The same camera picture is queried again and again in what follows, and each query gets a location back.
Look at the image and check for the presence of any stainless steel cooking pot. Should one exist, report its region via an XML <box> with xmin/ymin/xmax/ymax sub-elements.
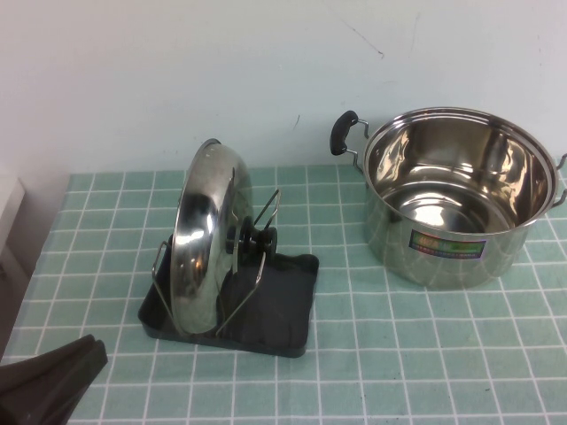
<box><xmin>328</xmin><ymin>105</ymin><xmax>567</xmax><ymax>291</ymax></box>

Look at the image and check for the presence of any stainless steel pot lid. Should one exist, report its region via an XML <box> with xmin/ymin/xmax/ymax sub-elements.
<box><xmin>168</xmin><ymin>137</ymin><xmax>281</xmax><ymax>335</ymax></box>

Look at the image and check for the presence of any black tray wire lid rack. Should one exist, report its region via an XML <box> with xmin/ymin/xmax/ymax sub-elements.
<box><xmin>138</xmin><ymin>189</ymin><xmax>321</xmax><ymax>360</ymax></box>

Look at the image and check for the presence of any green checked tablecloth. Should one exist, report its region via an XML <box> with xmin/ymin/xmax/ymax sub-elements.
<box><xmin>0</xmin><ymin>161</ymin><xmax>567</xmax><ymax>425</ymax></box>

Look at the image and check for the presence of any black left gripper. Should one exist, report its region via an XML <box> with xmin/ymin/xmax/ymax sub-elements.
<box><xmin>0</xmin><ymin>334</ymin><xmax>110</xmax><ymax>425</ymax></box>

